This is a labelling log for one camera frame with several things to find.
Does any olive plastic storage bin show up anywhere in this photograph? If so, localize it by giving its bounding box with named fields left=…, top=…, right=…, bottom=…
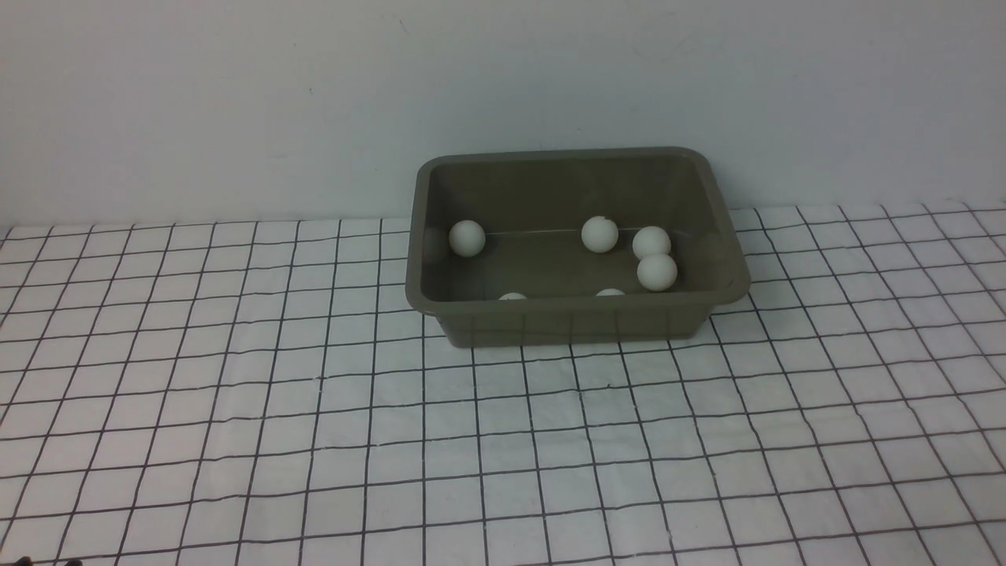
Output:
left=405, top=147, right=751, bottom=348

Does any white checkered table cloth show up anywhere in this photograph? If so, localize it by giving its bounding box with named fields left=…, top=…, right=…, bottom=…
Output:
left=1, top=201, right=1005, bottom=565

